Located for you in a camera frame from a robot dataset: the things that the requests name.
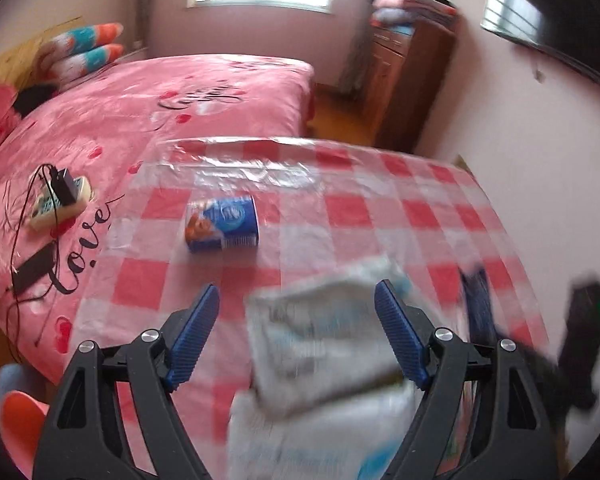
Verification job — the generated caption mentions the pink bin with blue rim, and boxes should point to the pink bin with blue rim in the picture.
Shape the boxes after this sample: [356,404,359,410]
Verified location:
[0,362,51,480]

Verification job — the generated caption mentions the brown wooden cabinet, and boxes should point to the brown wooden cabinet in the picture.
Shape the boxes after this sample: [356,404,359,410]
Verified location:
[365,22,456,148]

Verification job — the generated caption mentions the dark cloth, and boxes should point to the dark cloth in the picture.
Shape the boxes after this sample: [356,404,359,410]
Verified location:
[12,82,58,113]

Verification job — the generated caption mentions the black charger plug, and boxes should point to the black charger plug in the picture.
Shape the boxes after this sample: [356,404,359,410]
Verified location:
[50,169,78,207]

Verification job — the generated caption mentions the white blue plastic packet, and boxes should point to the white blue plastic packet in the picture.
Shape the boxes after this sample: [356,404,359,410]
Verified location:
[227,385,421,480]

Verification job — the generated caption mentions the wooden headboard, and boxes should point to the wooden headboard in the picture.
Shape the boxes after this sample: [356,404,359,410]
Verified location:
[0,16,83,91]

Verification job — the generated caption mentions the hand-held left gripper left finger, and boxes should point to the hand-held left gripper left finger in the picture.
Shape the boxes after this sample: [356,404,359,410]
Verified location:
[30,282,221,480]

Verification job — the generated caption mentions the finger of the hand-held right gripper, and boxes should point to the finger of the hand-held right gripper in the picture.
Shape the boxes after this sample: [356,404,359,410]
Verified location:
[457,265,501,346]

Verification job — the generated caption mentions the striped cartoon pillow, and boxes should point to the striped cartoon pillow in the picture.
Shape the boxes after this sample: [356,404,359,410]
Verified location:
[37,22,126,56]
[42,44,126,81]

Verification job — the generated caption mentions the beige power strip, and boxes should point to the beige power strip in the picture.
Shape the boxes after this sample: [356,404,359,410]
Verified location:
[29,176,93,233]

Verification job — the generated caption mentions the flat black device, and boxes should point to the flat black device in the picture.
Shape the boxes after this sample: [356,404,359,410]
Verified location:
[10,247,56,293]

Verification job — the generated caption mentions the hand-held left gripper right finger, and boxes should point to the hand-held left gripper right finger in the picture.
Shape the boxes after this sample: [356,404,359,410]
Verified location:
[374,280,561,480]

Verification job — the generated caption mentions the red white checked tablecloth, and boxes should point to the red white checked tablecloth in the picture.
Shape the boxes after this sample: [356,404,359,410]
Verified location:
[75,136,551,480]

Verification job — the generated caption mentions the black cable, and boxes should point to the black cable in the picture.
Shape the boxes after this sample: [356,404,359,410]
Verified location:
[5,162,61,351]

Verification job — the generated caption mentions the checked curtain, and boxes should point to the checked curtain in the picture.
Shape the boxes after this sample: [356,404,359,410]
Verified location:
[136,0,153,53]
[337,15,376,96]

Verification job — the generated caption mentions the black wall television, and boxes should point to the black wall television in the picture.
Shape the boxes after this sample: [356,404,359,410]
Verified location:
[480,0,600,85]

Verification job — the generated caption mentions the white plastic wrapper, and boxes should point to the white plastic wrapper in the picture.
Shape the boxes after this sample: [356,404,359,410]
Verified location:
[245,255,416,416]

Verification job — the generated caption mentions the folded blankets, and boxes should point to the folded blankets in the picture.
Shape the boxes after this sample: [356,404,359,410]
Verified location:
[371,0,458,28]

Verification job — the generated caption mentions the bed with pink sheet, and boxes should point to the bed with pink sheet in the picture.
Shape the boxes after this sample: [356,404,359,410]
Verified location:
[0,54,316,381]

